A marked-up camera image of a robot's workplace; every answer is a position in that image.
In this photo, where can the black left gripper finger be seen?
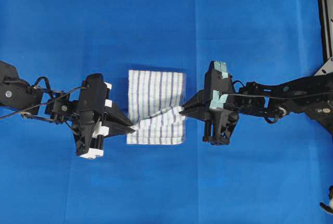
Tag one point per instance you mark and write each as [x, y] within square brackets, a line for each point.
[118, 130]
[114, 114]

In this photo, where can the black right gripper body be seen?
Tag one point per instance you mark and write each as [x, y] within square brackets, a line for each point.
[220, 115]

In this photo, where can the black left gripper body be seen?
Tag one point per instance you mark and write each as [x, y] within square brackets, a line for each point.
[88, 116]

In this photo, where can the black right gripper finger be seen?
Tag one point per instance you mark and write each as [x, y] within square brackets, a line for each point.
[198, 114]
[198, 100]

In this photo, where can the white blue-striped towel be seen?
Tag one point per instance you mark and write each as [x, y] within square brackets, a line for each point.
[155, 102]

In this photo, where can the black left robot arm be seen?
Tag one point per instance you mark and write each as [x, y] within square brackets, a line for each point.
[38, 101]

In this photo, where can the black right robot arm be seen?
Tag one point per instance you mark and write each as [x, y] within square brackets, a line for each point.
[309, 95]

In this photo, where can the blue table cloth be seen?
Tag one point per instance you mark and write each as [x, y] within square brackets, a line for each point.
[267, 174]

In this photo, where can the black white object at edge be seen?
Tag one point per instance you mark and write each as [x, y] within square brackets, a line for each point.
[328, 208]

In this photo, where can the black metal frame rail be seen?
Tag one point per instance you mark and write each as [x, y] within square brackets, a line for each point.
[325, 16]

